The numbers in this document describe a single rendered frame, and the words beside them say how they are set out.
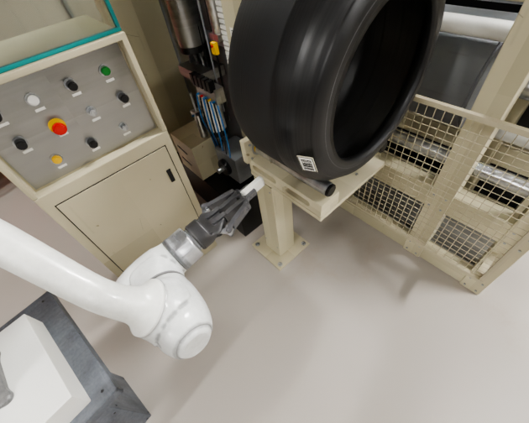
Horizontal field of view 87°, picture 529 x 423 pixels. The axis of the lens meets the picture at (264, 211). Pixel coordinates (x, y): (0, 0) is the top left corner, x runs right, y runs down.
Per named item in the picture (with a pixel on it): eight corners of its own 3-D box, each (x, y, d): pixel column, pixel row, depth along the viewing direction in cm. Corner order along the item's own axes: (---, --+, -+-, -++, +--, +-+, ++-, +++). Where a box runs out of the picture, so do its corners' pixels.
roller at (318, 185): (264, 144, 106) (256, 154, 107) (258, 138, 103) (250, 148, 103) (337, 188, 88) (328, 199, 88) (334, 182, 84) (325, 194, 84)
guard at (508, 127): (321, 186, 170) (328, 69, 117) (323, 185, 171) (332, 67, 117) (481, 284, 122) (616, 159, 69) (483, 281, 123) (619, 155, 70)
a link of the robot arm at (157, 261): (179, 258, 75) (200, 284, 66) (130, 300, 71) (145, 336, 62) (154, 232, 68) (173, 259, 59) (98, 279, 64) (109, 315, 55)
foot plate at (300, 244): (251, 245, 184) (251, 243, 183) (280, 221, 194) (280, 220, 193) (280, 271, 170) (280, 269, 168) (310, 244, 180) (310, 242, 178)
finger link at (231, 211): (209, 221, 69) (212, 224, 68) (243, 192, 72) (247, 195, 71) (215, 228, 72) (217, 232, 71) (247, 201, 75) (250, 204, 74)
